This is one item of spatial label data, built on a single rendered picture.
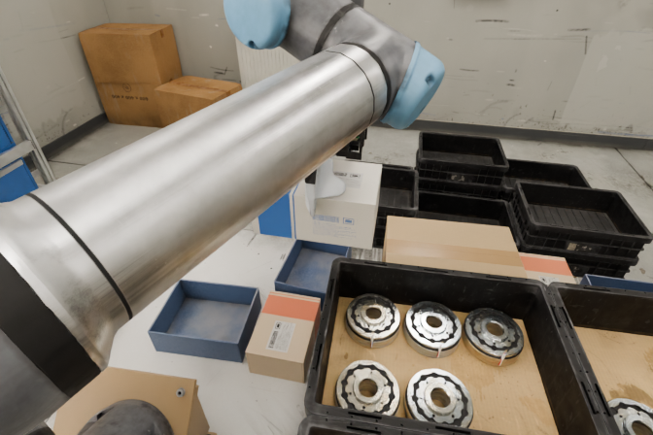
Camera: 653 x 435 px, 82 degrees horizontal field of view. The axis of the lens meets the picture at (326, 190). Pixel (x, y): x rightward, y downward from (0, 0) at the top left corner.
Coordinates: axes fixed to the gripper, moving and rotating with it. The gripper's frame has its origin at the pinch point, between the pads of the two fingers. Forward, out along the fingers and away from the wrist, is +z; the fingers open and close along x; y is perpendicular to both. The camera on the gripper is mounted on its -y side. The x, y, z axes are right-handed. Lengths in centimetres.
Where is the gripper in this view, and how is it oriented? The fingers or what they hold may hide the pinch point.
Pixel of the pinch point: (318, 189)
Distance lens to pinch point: 63.1
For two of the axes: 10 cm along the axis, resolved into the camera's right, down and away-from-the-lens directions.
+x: 2.0, -5.5, 8.1
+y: 9.8, 1.2, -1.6
